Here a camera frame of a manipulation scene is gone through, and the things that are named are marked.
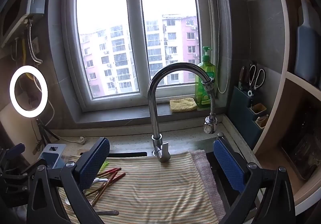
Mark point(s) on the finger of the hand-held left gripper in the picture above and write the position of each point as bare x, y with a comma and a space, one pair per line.
15, 150
15, 178

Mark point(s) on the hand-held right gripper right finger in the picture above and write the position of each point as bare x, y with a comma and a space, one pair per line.
228, 163

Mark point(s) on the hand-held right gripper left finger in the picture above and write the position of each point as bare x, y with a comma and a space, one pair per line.
95, 161

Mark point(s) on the green plastic spoon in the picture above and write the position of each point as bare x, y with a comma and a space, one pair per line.
106, 164

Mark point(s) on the blue plastic utensil basket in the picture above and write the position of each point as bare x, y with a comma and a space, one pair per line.
54, 156

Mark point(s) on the white hook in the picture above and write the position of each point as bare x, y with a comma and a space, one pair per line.
80, 140

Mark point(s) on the metal sink knob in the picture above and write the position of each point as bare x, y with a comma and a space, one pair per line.
220, 135

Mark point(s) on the black tripod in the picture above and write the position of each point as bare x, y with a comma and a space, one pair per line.
42, 128

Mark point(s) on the flexible faucet sprayer head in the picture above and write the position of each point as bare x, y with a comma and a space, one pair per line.
210, 121

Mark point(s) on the dark teal knife holder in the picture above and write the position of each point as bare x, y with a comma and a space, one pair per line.
240, 113

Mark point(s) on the striped towel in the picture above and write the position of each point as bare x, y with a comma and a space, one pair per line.
155, 184

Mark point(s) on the yellow sponge cloth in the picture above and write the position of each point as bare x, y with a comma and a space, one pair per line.
183, 105

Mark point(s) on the dark tray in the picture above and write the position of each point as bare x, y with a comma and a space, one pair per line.
303, 148

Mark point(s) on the chrome faucet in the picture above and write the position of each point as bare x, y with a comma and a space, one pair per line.
154, 103

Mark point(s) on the green dish soap bottle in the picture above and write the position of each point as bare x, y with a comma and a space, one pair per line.
205, 81

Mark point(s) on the white framed window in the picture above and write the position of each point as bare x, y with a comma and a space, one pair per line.
133, 38

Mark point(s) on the dark blue bottle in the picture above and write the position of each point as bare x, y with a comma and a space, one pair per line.
306, 48

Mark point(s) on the beige shelf unit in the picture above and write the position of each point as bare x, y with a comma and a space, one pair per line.
283, 26

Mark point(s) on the grey wall appliance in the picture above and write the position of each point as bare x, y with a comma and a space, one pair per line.
12, 18

